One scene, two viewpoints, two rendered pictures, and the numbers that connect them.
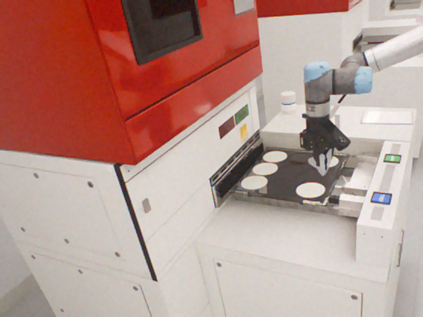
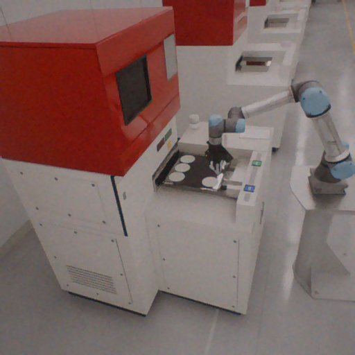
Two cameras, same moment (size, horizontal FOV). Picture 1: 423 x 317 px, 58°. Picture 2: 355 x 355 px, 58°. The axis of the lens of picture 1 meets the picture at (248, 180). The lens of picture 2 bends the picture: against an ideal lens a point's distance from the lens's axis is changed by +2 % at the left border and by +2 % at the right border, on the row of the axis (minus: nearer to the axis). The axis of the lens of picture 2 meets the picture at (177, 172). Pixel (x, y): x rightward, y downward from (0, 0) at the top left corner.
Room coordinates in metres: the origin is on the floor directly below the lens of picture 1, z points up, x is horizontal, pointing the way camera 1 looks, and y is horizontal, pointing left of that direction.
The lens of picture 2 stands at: (-0.41, 0.14, 2.06)
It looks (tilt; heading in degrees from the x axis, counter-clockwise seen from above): 34 degrees down; 354
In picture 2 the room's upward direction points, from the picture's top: 6 degrees counter-clockwise
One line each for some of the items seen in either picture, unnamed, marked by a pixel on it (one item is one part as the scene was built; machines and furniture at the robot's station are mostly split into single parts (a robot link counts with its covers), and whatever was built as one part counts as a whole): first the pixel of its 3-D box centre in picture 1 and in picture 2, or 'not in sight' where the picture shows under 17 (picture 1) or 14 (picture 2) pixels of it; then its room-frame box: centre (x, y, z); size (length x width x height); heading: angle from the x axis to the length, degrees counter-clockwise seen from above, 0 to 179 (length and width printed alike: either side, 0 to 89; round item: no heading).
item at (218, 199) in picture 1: (241, 168); (167, 167); (1.36, 0.03, 0.89); 0.44 x 0.02 x 0.10; 151
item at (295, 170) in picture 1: (290, 172); (197, 170); (1.27, -0.17, 0.90); 0.34 x 0.34 x 0.01; 61
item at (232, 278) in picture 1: (325, 259); (217, 220); (1.29, -0.30, 0.41); 0.97 x 0.64 x 0.82; 151
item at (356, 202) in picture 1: (352, 201); (234, 188); (1.02, -0.33, 0.89); 0.08 x 0.03 x 0.03; 61
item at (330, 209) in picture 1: (296, 204); (202, 189); (1.14, -0.16, 0.84); 0.50 x 0.02 x 0.03; 61
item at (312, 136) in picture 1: (316, 131); (214, 150); (1.10, -0.24, 1.13); 0.09 x 0.08 x 0.12; 37
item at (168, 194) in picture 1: (211, 161); (152, 166); (1.21, 0.12, 1.02); 0.82 x 0.03 x 0.40; 151
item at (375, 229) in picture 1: (386, 195); (252, 184); (1.04, -0.45, 0.89); 0.55 x 0.09 x 0.14; 151
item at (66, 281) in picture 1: (172, 267); (121, 227); (1.38, 0.42, 0.41); 0.82 x 0.71 x 0.82; 151
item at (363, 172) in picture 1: (361, 185); (238, 177); (1.16, -0.41, 0.87); 0.36 x 0.08 x 0.03; 151
